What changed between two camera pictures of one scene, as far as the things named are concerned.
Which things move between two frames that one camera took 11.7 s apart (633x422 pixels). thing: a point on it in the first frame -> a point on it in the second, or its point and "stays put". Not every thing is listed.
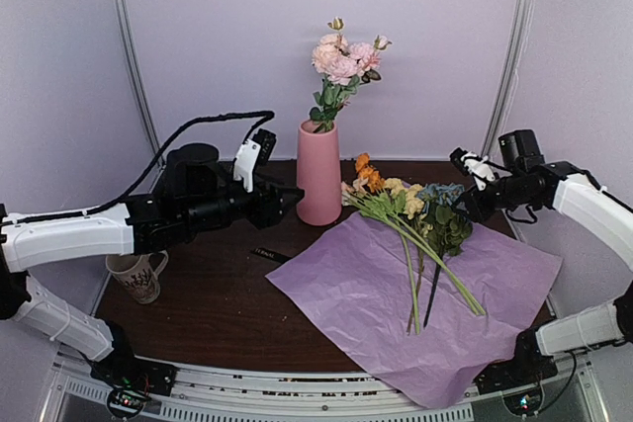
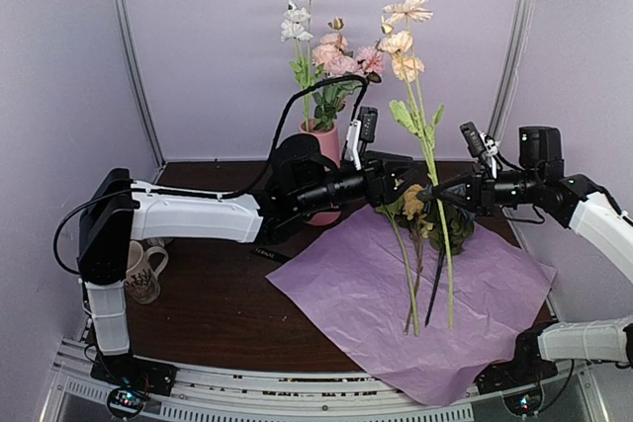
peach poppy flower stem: [356, 194] -> [407, 64]
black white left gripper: [266, 211] -> [374, 164]
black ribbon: [270, 254] stays put
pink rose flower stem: [343, 66] stays put
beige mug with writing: [138, 274] stays put
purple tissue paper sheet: [356, 283] stays put
